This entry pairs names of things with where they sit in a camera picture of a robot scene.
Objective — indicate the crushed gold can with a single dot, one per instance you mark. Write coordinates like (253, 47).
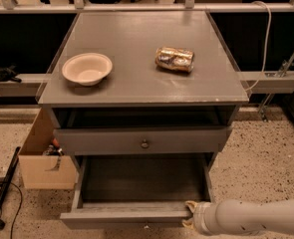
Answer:
(175, 59)

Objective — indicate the white paper bowl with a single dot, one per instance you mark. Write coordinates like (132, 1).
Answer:
(87, 69)

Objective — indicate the black pole stand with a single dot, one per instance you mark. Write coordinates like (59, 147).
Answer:
(6, 181)

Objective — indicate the items inside cardboard box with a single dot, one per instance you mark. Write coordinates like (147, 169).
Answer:
(53, 148)

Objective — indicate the black cloth bag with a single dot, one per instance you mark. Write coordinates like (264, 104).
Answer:
(9, 74)

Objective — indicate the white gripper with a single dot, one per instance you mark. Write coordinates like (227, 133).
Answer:
(199, 216)

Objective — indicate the cardboard box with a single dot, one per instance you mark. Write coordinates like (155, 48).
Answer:
(41, 171)

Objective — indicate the grey drawer cabinet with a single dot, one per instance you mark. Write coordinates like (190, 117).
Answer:
(138, 93)

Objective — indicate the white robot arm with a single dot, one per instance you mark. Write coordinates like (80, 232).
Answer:
(240, 218)

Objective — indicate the grey top drawer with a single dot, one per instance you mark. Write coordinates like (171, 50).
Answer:
(109, 141)

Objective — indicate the grey drawer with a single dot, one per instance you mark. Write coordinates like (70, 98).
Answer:
(109, 141)
(128, 191)

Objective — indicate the metal rail frame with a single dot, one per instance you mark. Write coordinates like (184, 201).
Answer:
(35, 6)

